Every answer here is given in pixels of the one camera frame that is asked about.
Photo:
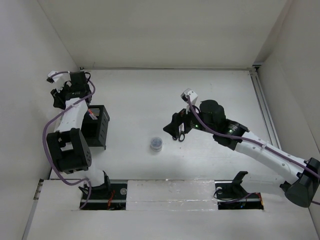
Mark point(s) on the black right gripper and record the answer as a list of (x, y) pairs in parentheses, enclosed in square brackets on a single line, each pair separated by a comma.
[(173, 127)]

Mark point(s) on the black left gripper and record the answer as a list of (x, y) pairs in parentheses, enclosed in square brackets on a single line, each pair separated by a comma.
[(59, 100)]

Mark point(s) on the black handled scissors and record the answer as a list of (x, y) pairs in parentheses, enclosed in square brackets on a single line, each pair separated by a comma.
[(181, 134)]

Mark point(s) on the jar of rubber bands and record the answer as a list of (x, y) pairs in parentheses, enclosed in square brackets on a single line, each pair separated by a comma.
[(155, 145)]

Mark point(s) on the blue ballpoint pen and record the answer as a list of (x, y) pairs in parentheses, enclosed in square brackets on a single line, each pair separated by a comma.
[(94, 115)]

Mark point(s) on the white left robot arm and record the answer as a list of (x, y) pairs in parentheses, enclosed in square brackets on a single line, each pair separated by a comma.
[(80, 126)]

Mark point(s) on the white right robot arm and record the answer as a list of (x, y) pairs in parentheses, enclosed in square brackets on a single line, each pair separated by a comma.
[(301, 177)]

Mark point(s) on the black desk organizer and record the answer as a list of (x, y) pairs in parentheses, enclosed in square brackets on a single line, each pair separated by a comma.
[(95, 131)]

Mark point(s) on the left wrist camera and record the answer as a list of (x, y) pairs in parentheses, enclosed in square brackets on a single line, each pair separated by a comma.
[(58, 78)]

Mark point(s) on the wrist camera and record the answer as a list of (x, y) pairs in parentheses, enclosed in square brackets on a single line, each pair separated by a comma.
[(58, 78), (189, 96)]

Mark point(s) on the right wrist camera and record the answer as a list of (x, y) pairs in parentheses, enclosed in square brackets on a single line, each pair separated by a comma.
[(189, 96)]

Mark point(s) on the black left rest bracket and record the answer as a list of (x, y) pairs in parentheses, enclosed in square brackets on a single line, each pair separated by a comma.
[(114, 199)]

